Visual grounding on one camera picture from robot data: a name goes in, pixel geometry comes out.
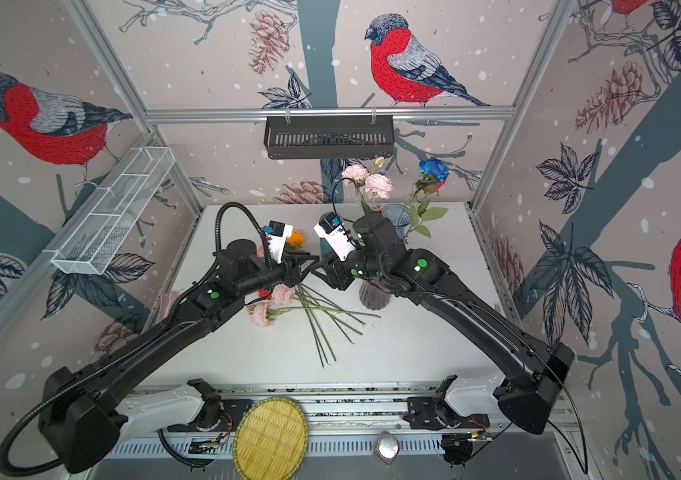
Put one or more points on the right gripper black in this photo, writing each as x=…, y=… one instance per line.
x=337, y=277

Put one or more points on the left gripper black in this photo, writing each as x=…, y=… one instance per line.
x=291, y=271

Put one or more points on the pink carnation bunch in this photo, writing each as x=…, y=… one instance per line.
x=370, y=185
x=264, y=312

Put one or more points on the blue artificial rose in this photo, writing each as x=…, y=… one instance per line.
x=432, y=167

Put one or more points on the pink grey glass vase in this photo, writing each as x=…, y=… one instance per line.
x=372, y=296

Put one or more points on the red artificial rose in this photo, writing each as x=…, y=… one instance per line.
x=421, y=207

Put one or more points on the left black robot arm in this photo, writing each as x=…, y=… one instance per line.
x=79, y=415

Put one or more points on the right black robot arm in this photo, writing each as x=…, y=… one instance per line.
x=534, y=370

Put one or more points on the teal ceramic vase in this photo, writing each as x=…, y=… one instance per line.
x=325, y=228

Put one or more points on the blue purple glass vase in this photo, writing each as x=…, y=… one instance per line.
x=399, y=217

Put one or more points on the orange artificial rose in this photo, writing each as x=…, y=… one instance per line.
x=296, y=240

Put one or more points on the black hanging basket shelf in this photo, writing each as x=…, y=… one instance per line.
x=329, y=137

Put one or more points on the yellow woven bamboo tray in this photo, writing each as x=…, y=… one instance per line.
x=271, y=441

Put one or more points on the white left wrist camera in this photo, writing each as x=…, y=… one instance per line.
x=277, y=235

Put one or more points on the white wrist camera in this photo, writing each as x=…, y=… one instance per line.
x=342, y=243
x=277, y=235

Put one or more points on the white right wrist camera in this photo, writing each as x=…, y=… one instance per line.
x=342, y=243

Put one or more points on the white wire mesh basket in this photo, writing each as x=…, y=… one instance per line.
x=98, y=237

